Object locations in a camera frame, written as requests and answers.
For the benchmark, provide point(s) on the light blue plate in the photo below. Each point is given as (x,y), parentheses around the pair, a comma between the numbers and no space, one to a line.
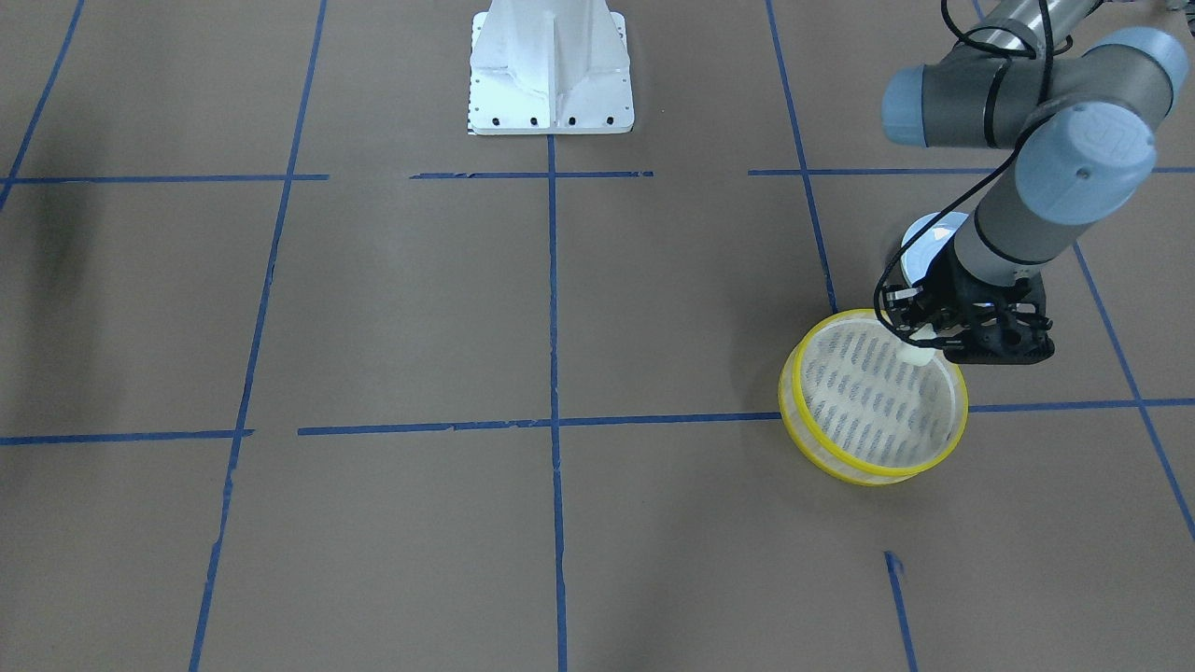
(916,260)

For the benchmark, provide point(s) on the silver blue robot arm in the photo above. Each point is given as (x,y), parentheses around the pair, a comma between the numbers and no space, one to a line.
(1081,132)

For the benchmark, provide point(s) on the yellow bamboo steamer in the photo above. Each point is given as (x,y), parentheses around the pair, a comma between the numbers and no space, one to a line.
(867,409)

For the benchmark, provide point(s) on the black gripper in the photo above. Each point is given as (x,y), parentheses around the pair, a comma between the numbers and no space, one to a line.
(952,283)

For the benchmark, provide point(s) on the white steamed bun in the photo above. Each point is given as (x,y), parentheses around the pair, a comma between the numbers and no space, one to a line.
(918,347)

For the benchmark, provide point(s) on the white pedestal column base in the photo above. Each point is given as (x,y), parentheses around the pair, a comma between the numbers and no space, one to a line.
(540,67)

